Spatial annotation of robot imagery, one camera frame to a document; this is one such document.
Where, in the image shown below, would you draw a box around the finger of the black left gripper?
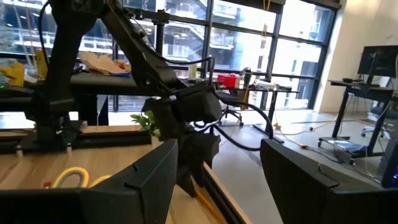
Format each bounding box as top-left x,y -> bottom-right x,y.
192,161 -> 216,189
175,163 -> 197,198

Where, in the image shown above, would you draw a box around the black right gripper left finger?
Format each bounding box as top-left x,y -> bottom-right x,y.
0,138 -> 180,224

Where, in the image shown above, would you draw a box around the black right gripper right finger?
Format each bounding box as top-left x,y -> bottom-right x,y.
260,139 -> 398,224

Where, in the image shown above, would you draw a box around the yellow handled scissors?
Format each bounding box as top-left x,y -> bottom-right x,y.
51,166 -> 111,189

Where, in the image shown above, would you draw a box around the black office chair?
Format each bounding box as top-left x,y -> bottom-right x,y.
217,91 -> 245,127

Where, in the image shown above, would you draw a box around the green potted plant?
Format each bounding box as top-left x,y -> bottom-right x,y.
129,110 -> 162,139

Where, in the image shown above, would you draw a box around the red box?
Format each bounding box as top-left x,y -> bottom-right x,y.
217,73 -> 240,90

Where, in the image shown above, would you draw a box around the black computer tower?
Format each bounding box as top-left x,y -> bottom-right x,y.
381,130 -> 398,189

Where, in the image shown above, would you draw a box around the brown paper bag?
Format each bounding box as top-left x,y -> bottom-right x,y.
80,51 -> 131,76

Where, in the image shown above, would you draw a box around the black background desk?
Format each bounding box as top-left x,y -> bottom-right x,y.
186,79 -> 300,142

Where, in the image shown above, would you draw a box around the black standing desk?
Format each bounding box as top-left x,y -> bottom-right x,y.
318,79 -> 398,159

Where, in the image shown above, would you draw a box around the large window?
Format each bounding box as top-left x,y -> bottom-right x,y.
0,0 -> 340,113

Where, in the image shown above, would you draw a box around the yellow bottle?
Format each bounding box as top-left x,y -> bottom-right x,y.
34,49 -> 49,78

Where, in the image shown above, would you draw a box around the black monitor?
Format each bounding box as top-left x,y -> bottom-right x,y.
357,45 -> 398,78

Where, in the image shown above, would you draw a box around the yellow cloth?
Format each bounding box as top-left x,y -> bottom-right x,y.
0,62 -> 26,88

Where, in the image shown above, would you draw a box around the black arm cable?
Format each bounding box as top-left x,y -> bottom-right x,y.
192,88 -> 275,152

